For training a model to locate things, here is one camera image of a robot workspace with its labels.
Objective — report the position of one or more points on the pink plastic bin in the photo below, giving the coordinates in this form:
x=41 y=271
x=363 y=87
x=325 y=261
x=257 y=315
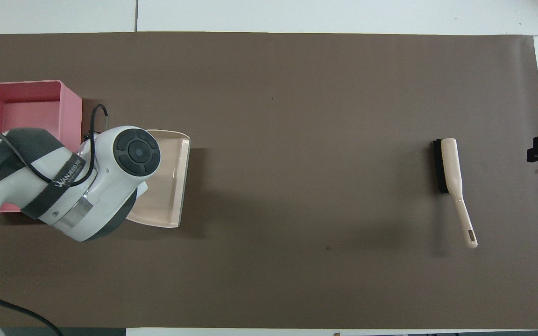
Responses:
x=33 y=114

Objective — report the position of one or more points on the beige brush with black bristles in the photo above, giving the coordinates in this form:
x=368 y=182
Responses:
x=451 y=163

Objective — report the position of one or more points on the beige plastic dustpan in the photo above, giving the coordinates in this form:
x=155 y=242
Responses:
x=168 y=177

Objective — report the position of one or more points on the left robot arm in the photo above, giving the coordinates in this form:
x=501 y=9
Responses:
x=12 y=186

